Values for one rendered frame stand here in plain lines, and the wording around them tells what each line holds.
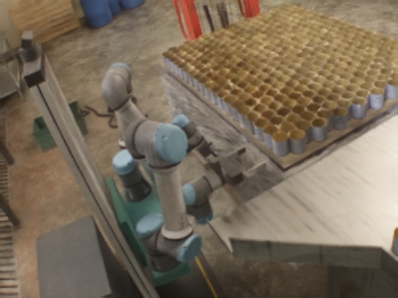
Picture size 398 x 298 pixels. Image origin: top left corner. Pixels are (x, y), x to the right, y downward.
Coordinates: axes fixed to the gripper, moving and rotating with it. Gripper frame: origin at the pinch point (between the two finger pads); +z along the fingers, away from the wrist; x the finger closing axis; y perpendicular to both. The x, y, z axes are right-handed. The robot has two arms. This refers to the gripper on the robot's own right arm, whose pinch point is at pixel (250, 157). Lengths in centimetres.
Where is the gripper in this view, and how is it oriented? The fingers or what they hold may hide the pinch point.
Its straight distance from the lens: 157.9
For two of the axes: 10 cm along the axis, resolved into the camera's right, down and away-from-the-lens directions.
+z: 8.4, -4.7, 2.8
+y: 2.3, 7.7, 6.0
